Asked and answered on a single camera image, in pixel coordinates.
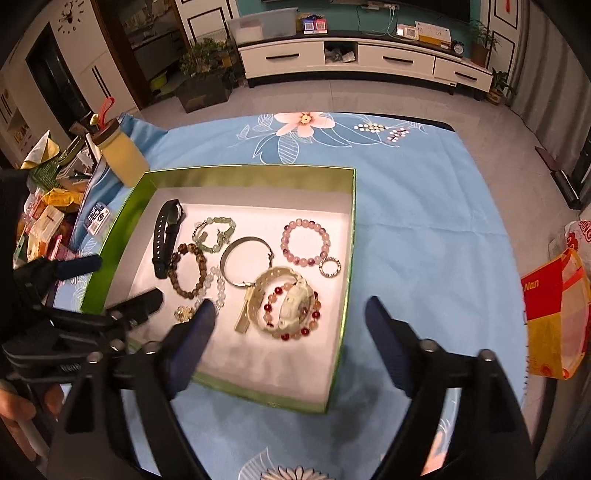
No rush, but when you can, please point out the small potted plant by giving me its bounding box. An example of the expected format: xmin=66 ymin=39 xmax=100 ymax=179
xmin=485 ymin=69 xmax=516 ymax=106

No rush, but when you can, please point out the purple bead bracelet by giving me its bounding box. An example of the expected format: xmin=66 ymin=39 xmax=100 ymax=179
xmin=281 ymin=219 xmax=332 ymax=267

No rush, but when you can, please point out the red and pink bead bracelet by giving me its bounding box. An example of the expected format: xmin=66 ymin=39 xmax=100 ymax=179
xmin=262 ymin=286 xmax=322 ymax=341

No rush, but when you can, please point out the wall clock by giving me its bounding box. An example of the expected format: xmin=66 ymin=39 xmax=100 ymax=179
xmin=57 ymin=0 xmax=87 ymax=31

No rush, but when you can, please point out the white wrist watch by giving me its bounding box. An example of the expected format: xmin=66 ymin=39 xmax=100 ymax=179
xmin=234 ymin=265 xmax=315 ymax=337

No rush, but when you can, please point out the blue floral tablecloth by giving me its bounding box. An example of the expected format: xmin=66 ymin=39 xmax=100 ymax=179
xmin=28 ymin=111 xmax=528 ymax=480

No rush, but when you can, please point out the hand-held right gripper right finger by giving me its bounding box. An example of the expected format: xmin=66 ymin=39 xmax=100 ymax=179
xmin=365 ymin=295 xmax=539 ymax=480

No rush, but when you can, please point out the white and red plastic bag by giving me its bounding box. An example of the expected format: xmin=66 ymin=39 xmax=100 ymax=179
xmin=549 ymin=220 xmax=591 ymax=260

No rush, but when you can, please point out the person's left hand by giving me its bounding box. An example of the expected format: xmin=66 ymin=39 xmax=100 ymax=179
xmin=0 ymin=381 xmax=64 ymax=437

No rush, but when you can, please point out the black wrist watch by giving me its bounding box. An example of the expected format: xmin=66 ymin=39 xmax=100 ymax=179
xmin=152 ymin=199 xmax=186 ymax=280

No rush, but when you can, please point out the clear plastic storage box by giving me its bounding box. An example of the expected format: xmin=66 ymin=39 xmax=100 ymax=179
xmin=228 ymin=8 xmax=297 ymax=45

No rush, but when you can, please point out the tall potted plant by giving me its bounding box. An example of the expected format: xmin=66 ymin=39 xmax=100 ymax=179
xmin=466 ymin=21 xmax=502 ymax=68

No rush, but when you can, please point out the silver bangle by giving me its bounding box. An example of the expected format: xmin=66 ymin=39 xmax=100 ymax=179
xmin=220 ymin=236 xmax=274 ymax=288

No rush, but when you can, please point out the yellow bottle with red strap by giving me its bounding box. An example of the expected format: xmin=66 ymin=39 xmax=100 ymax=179
xmin=90 ymin=98 xmax=150 ymax=188

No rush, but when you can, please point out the red and yellow bag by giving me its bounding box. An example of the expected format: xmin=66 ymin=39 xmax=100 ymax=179
xmin=521 ymin=249 xmax=591 ymax=380

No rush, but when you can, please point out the pile of snack packets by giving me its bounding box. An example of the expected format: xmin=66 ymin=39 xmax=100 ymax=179
xmin=14 ymin=129 xmax=112 ymax=266

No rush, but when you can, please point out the green jade bracelet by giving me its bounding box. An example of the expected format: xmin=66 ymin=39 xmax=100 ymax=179
xmin=191 ymin=216 xmax=238 ymax=254

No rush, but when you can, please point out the clear crystal bead bracelet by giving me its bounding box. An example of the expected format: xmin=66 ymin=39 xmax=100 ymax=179
xmin=194 ymin=266 xmax=228 ymax=315

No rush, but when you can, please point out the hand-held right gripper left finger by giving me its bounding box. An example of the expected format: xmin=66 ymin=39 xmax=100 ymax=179
xmin=46 ymin=299 xmax=218 ymax=480

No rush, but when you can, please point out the green cardboard box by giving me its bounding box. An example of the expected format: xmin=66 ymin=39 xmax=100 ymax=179
xmin=81 ymin=167 xmax=358 ymax=414

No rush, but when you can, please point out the black planter with plants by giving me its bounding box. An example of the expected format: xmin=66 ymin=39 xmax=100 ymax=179
xmin=175 ymin=39 xmax=237 ymax=114

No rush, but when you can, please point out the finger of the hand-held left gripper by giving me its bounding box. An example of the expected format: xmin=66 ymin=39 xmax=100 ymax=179
xmin=48 ymin=254 xmax=103 ymax=282
xmin=104 ymin=288 xmax=165 ymax=325

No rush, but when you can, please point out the brown bead bracelet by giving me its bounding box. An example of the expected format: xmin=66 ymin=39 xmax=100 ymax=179
xmin=167 ymin=243 xmax=208 ymax=300

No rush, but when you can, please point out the white television cabinet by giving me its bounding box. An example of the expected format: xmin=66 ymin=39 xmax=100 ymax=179
xmin=238 ymin=30 xmax=494 ymax=96

